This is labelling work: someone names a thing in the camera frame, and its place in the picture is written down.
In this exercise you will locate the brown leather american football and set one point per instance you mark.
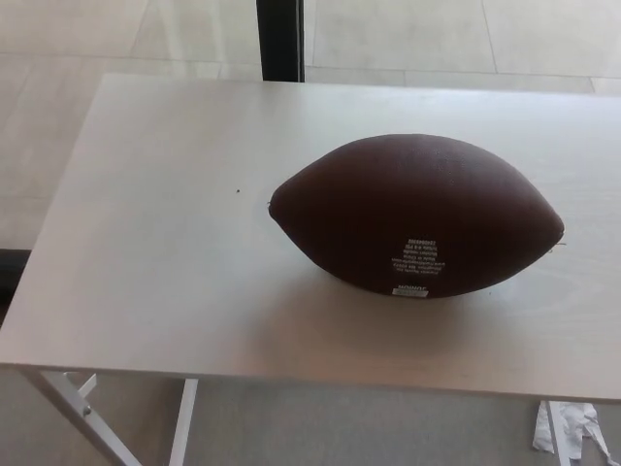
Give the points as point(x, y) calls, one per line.
point(398, 213)

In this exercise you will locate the white metal table leg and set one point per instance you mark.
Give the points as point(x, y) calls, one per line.
point(73, 412)
point(183, 427)
point(558, 437)

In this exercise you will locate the crumpled white paper scrap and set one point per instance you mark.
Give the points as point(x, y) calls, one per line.
point(579, 427)

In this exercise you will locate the black window frame post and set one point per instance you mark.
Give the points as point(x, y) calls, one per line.
point(279, 39)

